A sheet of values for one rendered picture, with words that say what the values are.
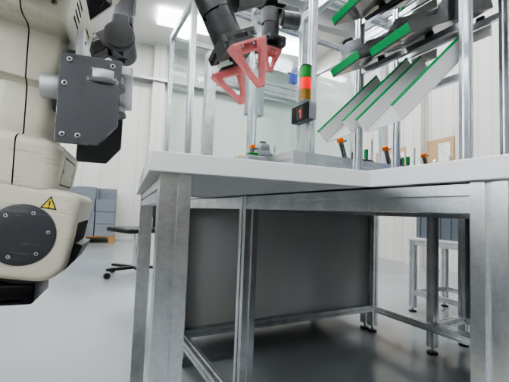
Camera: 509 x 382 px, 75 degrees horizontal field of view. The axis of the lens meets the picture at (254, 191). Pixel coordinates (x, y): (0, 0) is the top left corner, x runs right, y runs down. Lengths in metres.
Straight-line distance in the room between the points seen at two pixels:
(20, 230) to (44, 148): 0.14
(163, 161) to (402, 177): 0.37
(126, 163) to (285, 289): 7.32
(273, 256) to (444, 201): 1.54
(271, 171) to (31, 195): 0.41
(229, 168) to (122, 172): 8.48
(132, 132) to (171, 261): 8.64
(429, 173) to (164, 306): 0.43
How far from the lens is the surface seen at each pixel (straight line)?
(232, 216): 1.86
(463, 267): 2.51
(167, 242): 0.50
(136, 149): 9.03
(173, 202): 0.51
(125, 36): 1.05
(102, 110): 0.68
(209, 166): 0.50
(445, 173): 0.54
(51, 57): 0.77
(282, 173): 0.53
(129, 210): 8.91
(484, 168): 0.52
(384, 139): 2.43
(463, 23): 0.97
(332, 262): 2.28
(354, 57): 0.99
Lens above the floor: 0.78
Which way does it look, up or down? 4 degrees up
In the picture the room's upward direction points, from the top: 2 degrees clockwise
